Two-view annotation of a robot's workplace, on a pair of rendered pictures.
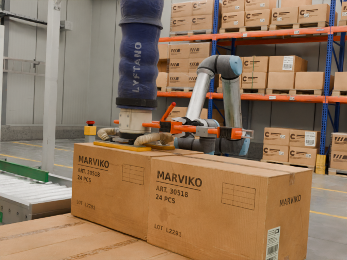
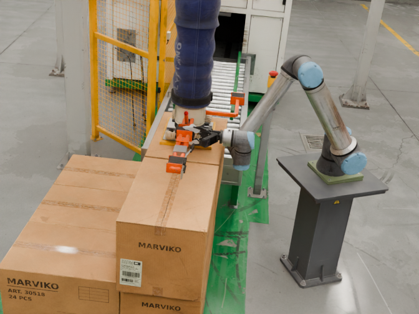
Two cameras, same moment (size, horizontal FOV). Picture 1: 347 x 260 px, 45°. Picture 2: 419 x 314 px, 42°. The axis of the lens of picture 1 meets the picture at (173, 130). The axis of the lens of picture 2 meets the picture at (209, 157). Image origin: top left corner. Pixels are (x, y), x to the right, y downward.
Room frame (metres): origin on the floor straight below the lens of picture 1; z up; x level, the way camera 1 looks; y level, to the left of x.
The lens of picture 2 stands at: (0.64, -2.14, 2.34)
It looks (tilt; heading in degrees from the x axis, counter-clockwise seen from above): 28 degrees down; 52
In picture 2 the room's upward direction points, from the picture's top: 5 degrees clockwise
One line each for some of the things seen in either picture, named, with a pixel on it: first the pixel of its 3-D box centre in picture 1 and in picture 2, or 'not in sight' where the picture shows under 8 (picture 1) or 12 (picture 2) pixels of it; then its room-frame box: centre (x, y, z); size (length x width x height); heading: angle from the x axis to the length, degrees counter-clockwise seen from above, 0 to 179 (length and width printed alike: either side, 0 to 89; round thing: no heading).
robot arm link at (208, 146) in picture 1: (204, 147); (241, 157); (2.36, -0.18, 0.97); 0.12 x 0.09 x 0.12; 67
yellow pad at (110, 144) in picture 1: (121, 143); (172, 128); (2.21, 0.27, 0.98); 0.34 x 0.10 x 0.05; 50
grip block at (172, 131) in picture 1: (170, 127); (184, 132); (2.12, 0.01, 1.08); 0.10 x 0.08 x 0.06; 140
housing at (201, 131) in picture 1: (205, 131); (179, 152); (1.99, -0.15, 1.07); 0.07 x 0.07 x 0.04; 50
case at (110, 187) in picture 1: (135, 183); (187, 166); (2.28, 0.19, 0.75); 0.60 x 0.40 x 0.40; 49
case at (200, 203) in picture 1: (227, 207); (170, 224); (1.88, -0.26, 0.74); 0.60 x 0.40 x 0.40; 49
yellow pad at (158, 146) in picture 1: (146, 142); (205, 132); (2.36, 0.15, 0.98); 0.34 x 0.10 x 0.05; 50
